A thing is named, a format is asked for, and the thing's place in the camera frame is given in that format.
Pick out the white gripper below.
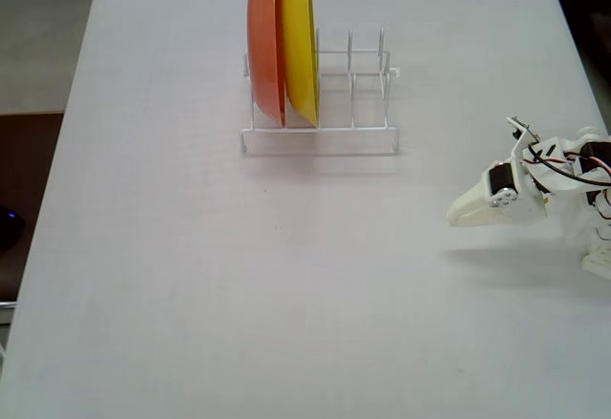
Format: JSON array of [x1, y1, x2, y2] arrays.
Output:
[[445, 155, 549, 226]]

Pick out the yellow plate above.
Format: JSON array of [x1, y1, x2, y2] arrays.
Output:
[[281, 0, 320, 129]]

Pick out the orange plate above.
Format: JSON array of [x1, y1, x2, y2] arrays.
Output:
[[246, 0, 289, 129]]

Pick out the dark brown furniture top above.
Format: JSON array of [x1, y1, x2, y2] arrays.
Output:
[[0, 112, 66, 304]]

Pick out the black computer mouse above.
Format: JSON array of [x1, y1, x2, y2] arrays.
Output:
[[0, 203, 25, 252]]

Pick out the red servo wire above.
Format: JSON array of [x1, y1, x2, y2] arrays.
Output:
[[522, 149, 577, 168]]

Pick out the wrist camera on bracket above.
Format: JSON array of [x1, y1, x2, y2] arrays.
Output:
[[505, 115, 541, 148]]

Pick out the black camera cable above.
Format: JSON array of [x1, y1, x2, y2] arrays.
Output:
[[522, 141, 611, 187]]

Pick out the white wire dish rack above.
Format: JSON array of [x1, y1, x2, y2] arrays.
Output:
[[240, 27, 401, 157]]

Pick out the white metal frame bar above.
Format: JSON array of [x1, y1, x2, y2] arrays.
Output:
[[0, 300, 19, 327]]

